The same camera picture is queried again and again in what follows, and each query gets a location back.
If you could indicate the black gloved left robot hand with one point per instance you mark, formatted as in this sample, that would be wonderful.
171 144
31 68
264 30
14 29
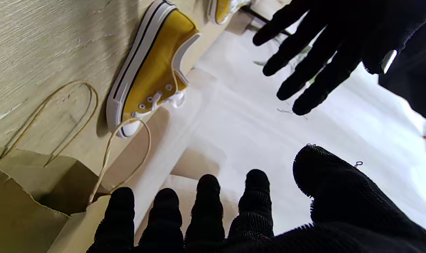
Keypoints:
342 31

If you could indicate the yellow canvas sneaker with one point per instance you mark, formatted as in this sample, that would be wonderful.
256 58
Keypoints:
222 8
156 59

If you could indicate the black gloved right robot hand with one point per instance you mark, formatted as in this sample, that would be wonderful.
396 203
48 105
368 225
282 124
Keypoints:
356 225

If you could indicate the brown paper bag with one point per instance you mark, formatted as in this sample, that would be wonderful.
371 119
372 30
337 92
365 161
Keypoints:
23 218

